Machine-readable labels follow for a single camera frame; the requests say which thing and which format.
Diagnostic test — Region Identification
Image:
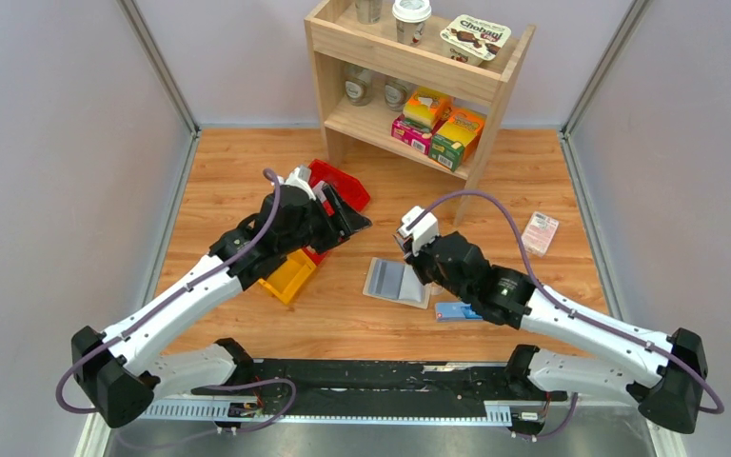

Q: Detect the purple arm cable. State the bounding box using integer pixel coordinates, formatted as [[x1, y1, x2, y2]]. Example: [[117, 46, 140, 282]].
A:
[[405, 189, 726, 442], [54, 168, 299, 434]]

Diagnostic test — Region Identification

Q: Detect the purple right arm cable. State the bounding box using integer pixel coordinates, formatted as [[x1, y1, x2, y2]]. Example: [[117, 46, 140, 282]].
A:
[[405, 189, 726, 442]]

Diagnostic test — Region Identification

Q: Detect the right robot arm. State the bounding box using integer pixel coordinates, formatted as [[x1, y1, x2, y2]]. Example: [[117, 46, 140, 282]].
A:
[[396, 228, 708, 434]]

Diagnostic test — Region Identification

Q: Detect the yellow plastic bin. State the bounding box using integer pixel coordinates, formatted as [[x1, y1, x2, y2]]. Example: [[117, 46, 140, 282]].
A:
[[258, 249, 317, 308]]

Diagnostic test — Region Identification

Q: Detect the wooden shelf unit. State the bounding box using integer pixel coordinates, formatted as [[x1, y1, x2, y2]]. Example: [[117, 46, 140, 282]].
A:
[[304, 0, 536, 189]]

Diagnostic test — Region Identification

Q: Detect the green yellow juice carton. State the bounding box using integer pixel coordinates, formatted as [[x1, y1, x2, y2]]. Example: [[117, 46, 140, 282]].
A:
[[428, 108, 485, 171]]

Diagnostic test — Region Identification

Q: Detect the right glass water bottle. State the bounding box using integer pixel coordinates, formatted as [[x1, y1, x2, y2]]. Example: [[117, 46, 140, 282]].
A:
[[384, 75, 414, 111]]

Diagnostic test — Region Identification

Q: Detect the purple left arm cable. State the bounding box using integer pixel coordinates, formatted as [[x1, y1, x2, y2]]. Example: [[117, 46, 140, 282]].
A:
[[54, 168, 299, 434]]

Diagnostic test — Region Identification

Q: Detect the red plastic bin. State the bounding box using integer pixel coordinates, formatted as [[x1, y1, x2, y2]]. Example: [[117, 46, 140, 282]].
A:
[[302, 248, 326, 266], [308, 159, 370, 212]]

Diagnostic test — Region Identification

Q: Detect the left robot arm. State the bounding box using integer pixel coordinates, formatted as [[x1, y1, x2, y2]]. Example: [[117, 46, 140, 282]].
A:
[[70, 184, 371, 428]]

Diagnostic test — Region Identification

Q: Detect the pink snack packet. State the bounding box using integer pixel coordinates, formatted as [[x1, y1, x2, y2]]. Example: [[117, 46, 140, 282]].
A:
[[522, 211, 560, 257]]

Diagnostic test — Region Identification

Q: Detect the metal can on shelf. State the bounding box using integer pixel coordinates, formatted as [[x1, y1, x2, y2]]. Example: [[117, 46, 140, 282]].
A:
[[354, 0, 383, 25]]

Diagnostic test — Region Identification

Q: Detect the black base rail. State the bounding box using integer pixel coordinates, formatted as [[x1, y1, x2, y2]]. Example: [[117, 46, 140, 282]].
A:
[[189, 358, 570, 420]]

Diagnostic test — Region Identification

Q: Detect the pink orange juice carton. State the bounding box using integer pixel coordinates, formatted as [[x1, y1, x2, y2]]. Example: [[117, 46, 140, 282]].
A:
[[390, 87, 453, 155]]

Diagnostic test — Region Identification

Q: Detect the Chobani yogurt cup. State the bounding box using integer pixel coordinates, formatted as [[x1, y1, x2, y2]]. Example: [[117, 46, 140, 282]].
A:
[[440, 14, 511, 66]]

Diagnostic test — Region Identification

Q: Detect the blue gum pack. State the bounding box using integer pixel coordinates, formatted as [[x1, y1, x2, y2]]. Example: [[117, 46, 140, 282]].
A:
[[435, 302, 483, 323]]

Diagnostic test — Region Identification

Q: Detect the paper coffee cup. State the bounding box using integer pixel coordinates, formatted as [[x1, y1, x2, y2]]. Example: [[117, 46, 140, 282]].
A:
[[391, 0, 432, 46]]

